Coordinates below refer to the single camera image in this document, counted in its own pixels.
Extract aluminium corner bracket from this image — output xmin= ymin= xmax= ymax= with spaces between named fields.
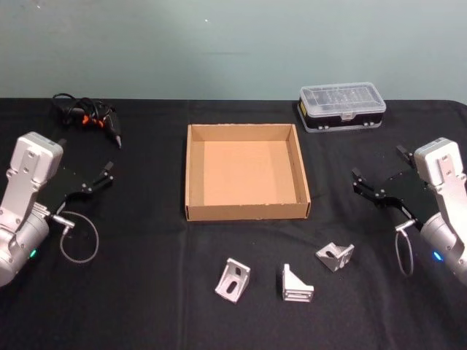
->
xmin=314 ymin=241 xmax=356 ymax=273
xmin=214 ymin=257 xmax=252 ymax=305
xmin=281 ymin=263 xmax=315 ymax=303

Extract clear plastic case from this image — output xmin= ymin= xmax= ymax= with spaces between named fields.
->
xmin=296 ymin=80 xmax=388 ymax=133

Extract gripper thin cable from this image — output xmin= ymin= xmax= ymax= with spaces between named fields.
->
xmin=50 ymin=211 xmax=101 ymax=263
xmin=394 ymin=222 xmax=417 ymax=279

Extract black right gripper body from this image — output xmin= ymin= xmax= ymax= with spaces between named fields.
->
xmin=378 ymin=168 xmax=443 ymax=230

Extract right gripper thin cable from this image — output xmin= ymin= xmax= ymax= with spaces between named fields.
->
xmin=394 ymin=222 xmax=417 ymax=279

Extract black corded tool orange parts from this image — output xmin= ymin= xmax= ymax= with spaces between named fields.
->
xmin=52 ymin=93 xmax=124 ymax=150

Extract shallow brown cardboard tray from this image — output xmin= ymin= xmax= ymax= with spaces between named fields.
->
xmin=184 ymin=122 xmax=312 ymax=222

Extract plain pale wall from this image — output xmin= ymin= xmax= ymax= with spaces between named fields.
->
xmin=0 ymin=0 xmax=467 ymax=101

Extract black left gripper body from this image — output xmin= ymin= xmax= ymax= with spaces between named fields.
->
xmin=35 ymin=165 xmax=92 ymax=217

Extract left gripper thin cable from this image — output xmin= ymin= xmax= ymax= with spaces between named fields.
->
xmin=50 ymin=211 xmax=101 ymax=263

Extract black table cloth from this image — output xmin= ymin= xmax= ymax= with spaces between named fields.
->
xmin=0 ymin=97 xmax=467 ymax=350

